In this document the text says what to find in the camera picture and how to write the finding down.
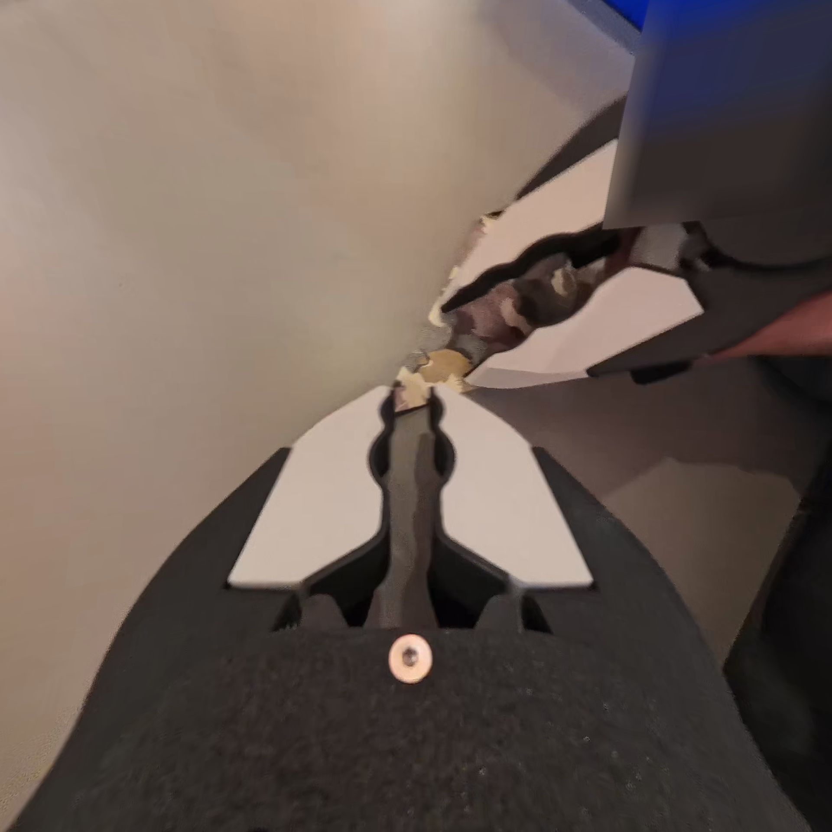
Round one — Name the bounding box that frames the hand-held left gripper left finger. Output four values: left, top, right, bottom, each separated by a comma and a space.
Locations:
227, 385, 397, 628

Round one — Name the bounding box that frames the person's right hand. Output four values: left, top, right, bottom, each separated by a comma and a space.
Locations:
712, 298, 832, 360

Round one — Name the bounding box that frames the bird patterned origami paper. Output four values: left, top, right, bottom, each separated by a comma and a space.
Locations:
390, 211, 608, 413

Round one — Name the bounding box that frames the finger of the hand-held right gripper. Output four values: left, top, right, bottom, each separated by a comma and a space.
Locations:
439, 138, 621, 315
467, 260, 707, 391

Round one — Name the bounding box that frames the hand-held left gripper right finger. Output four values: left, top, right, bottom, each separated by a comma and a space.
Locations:
426, 389, 595, 629

